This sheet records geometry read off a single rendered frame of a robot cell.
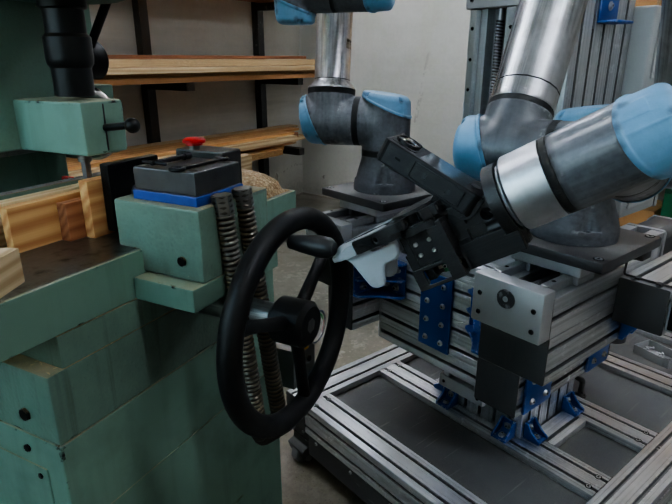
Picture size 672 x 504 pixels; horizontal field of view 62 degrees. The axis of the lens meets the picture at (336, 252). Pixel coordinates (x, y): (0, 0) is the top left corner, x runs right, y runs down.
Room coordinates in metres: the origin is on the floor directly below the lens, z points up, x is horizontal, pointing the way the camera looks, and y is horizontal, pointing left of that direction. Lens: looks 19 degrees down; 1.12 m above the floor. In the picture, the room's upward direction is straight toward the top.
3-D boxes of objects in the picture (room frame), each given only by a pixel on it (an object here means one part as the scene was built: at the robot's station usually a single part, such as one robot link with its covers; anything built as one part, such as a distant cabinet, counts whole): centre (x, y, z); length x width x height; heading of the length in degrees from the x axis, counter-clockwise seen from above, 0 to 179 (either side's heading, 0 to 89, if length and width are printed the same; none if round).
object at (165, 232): (0.70, 0.18, 0.92); 0.15 x 0.13 x 0.09; 153
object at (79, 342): (0.76, 0.30, 0.82); 0.40 x 0.21 x 0.04; 153
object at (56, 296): (0.74, 0.26, 0.87); 0.61 x 0.30 x 0.06; 153
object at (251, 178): (0.97, 0.16, 0.92); 0.14 x 0.09 x 0.04; 63
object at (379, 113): (1.36, -0.11, 0.98); 0.13 x 0.12 x 0.14; 76
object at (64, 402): (0.84, 0.46, 0.76); 0.57 x 0.45 x 0.09; 63
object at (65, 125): (0.80, 0.37, 1.03); 0.14 x 0.07 x 0.09; 63
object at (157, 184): (0.70, 0.18, 0.99); 0.13 x 0.11 x 0.06; 153
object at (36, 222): (0.74, 0.34, 0.93); 0.24 x 0.01 x 0.06; 153
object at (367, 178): (1.35, -0.12, 0.87); 0.15 x 0.15 x 0.10
